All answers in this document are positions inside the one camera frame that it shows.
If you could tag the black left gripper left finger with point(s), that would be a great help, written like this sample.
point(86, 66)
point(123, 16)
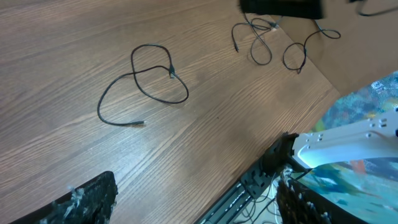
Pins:
point(90, 203)

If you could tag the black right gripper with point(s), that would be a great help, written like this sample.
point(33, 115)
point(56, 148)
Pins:
point(307, 9)

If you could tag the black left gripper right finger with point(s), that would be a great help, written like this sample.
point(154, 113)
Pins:
point(299, 204)

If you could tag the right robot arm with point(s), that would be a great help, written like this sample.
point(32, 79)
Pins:
point(368, 51)

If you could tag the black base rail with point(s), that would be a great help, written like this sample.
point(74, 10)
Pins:
point(228, 207)

